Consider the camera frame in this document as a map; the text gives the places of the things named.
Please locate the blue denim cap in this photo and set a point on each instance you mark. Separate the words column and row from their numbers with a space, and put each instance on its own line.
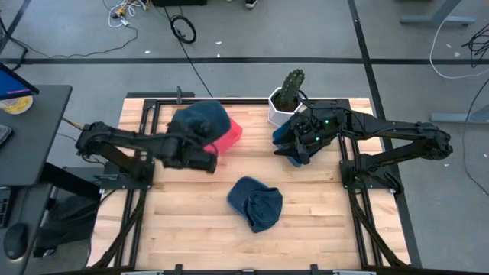
column 202, row 118
column 260, row 206

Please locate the grey keyboard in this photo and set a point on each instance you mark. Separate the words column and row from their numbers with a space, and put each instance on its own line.
column 4, row 135

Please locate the black desk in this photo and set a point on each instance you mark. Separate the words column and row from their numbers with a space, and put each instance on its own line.
column 30, row 214
column 34, row 133

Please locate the yellow round disc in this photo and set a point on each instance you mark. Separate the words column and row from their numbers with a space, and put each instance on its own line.
column 17, row 106

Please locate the black equipment case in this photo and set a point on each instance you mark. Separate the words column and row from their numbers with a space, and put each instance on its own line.
column 179, row 2

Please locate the white hexagonal plant pot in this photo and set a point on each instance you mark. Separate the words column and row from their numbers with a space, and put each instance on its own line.
column 275, row 114

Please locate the black aluminium rig frame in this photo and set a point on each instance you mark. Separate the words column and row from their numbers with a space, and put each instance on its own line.
column 150, row 104

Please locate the person's shoe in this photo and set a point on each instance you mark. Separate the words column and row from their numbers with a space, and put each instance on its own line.
column 251, row 3

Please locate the black computer mouse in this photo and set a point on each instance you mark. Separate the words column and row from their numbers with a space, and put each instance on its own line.
column 15, row 240

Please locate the black bag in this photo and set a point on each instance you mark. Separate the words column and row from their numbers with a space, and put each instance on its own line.
column 65, row 225

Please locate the green cactus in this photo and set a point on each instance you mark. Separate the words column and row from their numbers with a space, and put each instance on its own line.
column 290, row 88

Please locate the grey table base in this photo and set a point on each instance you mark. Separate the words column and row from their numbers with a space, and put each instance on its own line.
column 458, row 117
column 435, row 19

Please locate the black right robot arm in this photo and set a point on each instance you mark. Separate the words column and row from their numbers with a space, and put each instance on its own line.
column 382, row 128

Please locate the blue plastic bin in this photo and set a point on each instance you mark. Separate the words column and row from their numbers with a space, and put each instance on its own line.
column 279, row 135

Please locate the red translucent plastic bin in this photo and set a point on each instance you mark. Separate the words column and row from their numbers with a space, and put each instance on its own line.
column 229, row 137

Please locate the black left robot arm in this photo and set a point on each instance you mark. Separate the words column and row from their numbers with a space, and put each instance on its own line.
column 114, row 137

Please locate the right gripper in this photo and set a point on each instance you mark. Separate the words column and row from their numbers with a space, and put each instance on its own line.
column 309, row 130

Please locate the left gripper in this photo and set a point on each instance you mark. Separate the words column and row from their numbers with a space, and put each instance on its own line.
column 191, row 156

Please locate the computer monitor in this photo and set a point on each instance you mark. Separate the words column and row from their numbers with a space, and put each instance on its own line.
column 11, row 86

